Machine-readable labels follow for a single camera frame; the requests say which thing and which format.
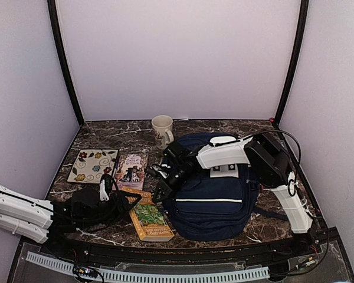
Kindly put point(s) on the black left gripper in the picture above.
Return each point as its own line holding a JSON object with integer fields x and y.
{"x": 124, "y": 204}

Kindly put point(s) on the white cable duct strip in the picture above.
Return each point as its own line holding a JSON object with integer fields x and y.
{"x": 110, "y": 275}

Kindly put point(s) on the black frame post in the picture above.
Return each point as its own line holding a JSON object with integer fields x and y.
{"x": 59, "y": 45}
{"x": 295, "y": 53}

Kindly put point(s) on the pink Taming of Shrew book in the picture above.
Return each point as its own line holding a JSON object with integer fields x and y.
{"x": 131, "y": 171}

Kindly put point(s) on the black front table rail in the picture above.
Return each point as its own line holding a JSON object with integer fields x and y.
{"x": 105, "y": 254}

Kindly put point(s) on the cream seashell mug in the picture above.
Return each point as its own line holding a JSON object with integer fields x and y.
{"x": 162, "y": 126}

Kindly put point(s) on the navy blue student backpack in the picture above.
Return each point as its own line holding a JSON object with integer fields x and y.
{"x": 212, "y": 206}

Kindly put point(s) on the black right frame post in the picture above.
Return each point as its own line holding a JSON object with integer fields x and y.
{"x": 295, "y": 53}

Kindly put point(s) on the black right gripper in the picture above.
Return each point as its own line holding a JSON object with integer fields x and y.
{"x": 164, "y": 188}

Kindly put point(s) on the black left frame post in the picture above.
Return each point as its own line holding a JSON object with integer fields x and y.
{"x": 59, "y": 45}

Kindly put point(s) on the orange 39-Storey Treehouse book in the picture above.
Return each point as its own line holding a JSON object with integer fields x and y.
{"x": 148, "y": 221}

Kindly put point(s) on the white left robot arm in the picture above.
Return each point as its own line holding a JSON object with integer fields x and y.
{"x": 42, "y": 220}

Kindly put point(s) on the blue pen beside plate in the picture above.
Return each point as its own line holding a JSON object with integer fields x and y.
{"x": 115, "y": 168}

